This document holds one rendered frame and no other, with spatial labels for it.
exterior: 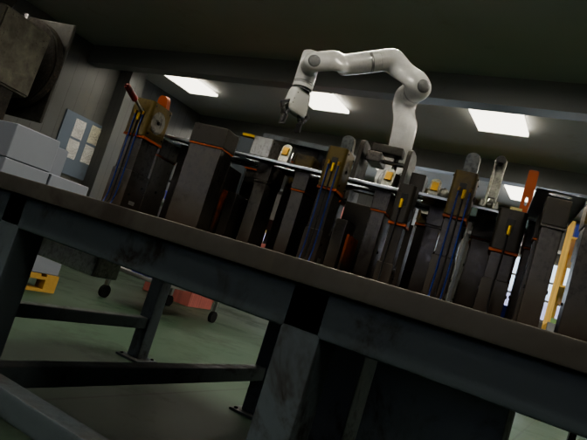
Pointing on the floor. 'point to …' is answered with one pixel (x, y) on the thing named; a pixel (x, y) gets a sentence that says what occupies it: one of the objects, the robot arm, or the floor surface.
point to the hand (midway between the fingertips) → (290, 126)
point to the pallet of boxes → (12, 140)
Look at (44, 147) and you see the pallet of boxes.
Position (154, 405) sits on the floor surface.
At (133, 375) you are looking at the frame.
